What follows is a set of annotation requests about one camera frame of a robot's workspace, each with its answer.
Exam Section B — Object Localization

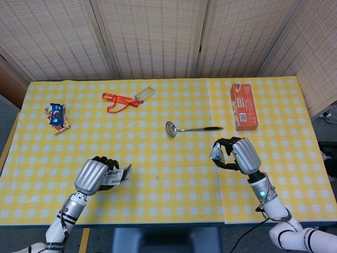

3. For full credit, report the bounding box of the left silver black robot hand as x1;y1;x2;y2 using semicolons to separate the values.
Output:
74;155;121;196

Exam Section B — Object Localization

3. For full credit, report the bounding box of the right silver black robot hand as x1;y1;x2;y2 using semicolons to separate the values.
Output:
210;137;262;175

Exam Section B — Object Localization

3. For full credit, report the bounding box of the blue toothpaste box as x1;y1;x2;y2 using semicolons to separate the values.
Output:
101;163;133;187

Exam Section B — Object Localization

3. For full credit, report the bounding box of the blue white toothpaste tube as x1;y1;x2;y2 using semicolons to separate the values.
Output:
210;142;226;162

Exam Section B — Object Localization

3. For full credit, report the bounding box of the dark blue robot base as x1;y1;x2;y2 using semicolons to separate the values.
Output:
112;227;222;253

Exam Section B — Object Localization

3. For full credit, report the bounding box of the orange carton box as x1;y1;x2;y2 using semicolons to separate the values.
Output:
230;83;259;131

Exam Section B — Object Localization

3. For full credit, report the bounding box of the yellow snack packet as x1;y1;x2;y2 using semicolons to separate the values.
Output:
43;105;71;136

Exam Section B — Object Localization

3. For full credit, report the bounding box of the yellow floor tape strip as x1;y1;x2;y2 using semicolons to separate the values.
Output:
78;228;91;253

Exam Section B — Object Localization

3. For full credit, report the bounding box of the blue cookie packet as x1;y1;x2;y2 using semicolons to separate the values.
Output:
49;102;65;125

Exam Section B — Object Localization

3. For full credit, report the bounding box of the yellow checkered tablecloth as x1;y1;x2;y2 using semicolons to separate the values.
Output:
0;77;337;225

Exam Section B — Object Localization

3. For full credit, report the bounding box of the white shoe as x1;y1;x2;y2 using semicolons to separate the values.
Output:
321;154;337;183

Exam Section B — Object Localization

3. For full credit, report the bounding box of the clear badge holder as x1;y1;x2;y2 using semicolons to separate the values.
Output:
134;87;155;101

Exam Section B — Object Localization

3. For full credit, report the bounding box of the woven folding screen panel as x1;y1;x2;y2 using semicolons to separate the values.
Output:
194;0;308;79
91;0;210;80
0;0;114;82
256;0;337;118

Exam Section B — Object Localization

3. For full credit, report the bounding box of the brown wooden cabinet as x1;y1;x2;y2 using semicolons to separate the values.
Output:
0;56;28;109

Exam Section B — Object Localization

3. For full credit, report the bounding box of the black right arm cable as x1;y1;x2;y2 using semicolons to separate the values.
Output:
229;208;274;253

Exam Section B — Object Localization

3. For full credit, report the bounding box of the steel ladle black handle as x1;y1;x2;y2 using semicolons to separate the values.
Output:
165;121;224;138

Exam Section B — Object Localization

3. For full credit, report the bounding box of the orange lanyard strap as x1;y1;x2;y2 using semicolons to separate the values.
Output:
102;92;144;113

